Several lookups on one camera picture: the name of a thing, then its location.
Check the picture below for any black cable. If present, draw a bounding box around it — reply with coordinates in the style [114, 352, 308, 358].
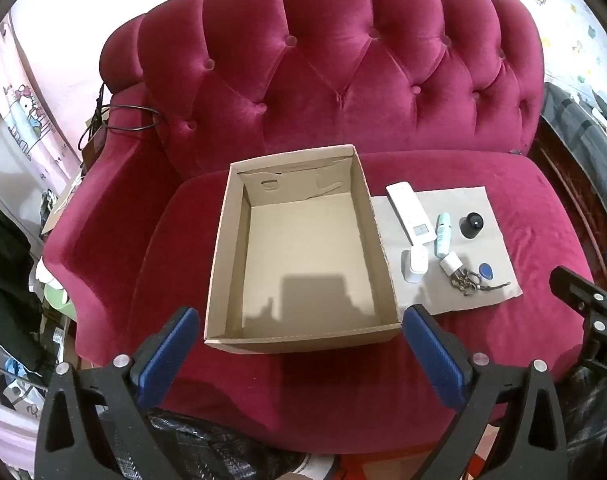
[78, 80, 164, 153]

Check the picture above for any black dome camera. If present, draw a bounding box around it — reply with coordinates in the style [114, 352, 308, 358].
[459, 213, 485, 240]

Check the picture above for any grey clothing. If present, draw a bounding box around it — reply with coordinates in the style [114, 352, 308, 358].
[541, 82, 607, 241]

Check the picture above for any beige cardboard piece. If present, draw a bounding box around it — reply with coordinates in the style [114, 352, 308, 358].
[41, 175, 84, 236]

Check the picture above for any cardboard box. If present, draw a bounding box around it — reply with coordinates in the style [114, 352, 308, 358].
[204, 144, 402, 356]

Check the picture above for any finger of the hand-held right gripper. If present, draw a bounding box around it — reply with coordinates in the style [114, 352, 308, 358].
[551, 266, 607, 320]

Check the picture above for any black clothing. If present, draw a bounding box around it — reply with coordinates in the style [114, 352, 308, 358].
[0, 202, 47, 376]

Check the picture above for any pink cartoon print curtain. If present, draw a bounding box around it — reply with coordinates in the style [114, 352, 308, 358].
[0, 15, 84, 181]

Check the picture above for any white charger adapter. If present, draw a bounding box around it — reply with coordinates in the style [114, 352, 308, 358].
[439, 253, 464, 277]

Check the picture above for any bunch of metal keys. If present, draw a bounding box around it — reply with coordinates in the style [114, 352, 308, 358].
[451, 269, 511, 297]

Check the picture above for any white rounded rectangular device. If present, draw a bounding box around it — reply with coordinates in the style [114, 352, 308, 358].
[401, 245, 428, 283]

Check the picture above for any black plastic bag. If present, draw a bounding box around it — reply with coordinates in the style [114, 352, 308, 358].
[144, 407, 304, 480]

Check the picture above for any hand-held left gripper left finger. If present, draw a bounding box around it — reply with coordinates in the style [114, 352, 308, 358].
[34, 305, 200, 480]

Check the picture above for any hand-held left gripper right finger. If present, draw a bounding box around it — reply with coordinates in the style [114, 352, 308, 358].
[402, 304, 569, 480]

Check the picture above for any grey cardboard sheet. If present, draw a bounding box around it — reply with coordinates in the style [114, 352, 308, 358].
[371, 186, 523, 317]

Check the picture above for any brown paper tag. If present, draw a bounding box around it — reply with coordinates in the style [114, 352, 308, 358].
[81, 120, 109, 168]

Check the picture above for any teal tube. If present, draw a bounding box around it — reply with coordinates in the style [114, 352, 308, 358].
[435, 212, 453, 257]

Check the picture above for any green and white container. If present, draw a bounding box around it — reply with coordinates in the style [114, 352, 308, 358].
[36, 260, 79, 321]

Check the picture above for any white remote control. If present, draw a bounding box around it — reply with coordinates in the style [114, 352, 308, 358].
[386, 182, 437, 246]

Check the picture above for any red tufted velvet sofa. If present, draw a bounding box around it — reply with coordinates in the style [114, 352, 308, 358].
[41, 0, 597, 456]

